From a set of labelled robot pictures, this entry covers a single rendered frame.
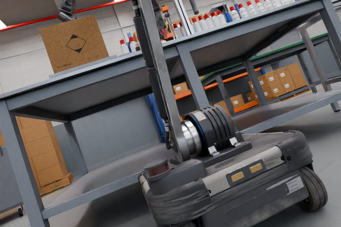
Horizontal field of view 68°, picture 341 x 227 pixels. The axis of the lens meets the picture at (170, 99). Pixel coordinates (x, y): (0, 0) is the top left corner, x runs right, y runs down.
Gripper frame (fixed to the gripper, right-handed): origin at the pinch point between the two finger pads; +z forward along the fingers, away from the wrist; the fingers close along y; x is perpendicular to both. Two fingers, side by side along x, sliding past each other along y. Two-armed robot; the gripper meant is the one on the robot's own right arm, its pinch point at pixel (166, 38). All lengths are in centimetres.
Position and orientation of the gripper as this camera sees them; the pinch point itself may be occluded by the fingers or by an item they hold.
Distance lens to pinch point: 201.2
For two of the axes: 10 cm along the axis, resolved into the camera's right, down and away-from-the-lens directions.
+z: 3.4, 9.4, -0.7
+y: -9.3, 3.2, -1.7
